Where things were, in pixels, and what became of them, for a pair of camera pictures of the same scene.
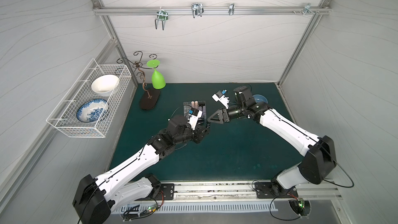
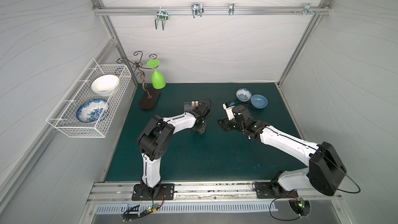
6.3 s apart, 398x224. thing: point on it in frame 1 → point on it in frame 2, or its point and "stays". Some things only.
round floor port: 301,207 stays
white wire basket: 88,109 stays
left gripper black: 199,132 → 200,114
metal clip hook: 231,9 stays
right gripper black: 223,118 → 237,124
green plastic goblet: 157,81 stays
